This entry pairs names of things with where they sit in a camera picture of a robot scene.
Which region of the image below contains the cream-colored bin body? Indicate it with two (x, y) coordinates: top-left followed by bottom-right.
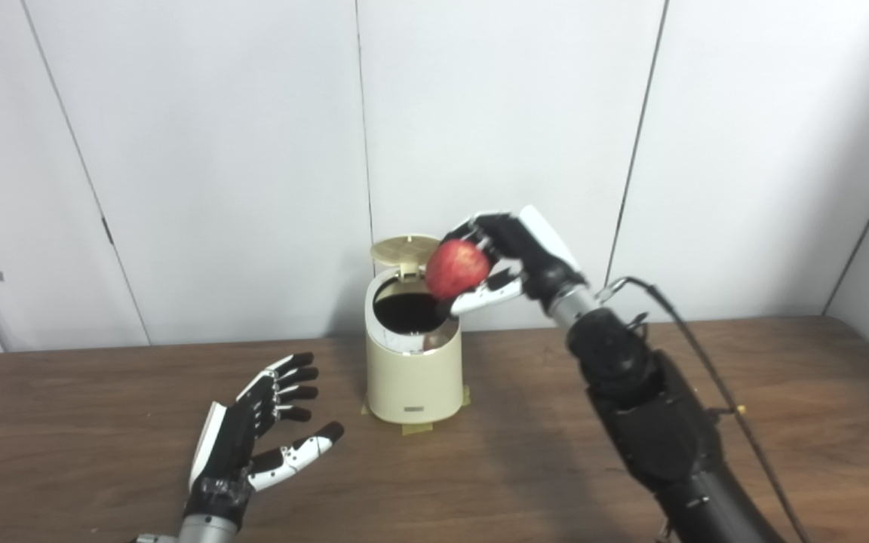
(365, 265), (464, 425)

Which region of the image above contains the red apple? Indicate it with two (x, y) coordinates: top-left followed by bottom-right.
(425, 239), (491, 302)

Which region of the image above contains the round cream bin lid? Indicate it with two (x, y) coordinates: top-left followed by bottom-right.
(371, 235), (441, 282)

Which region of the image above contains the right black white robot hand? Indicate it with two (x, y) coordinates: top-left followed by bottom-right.
(442, 205), (591, 318)

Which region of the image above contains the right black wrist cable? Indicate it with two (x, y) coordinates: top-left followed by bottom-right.
(599, 276), (812, 543)

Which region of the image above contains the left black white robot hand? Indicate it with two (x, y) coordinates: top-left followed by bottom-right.
(183, 352), (345, 527)

